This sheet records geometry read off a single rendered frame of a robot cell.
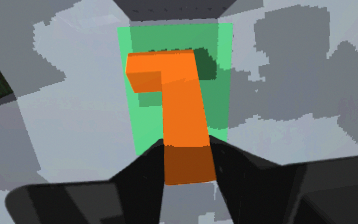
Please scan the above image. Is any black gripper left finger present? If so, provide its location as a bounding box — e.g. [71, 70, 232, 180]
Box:
[4, 139, 165, 224]

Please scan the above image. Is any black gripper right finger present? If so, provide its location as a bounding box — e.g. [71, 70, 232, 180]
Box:
[209, 135, 358, 224]

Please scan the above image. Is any orange l-shaped part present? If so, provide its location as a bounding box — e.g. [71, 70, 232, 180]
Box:
[126, 50, 217, 186]

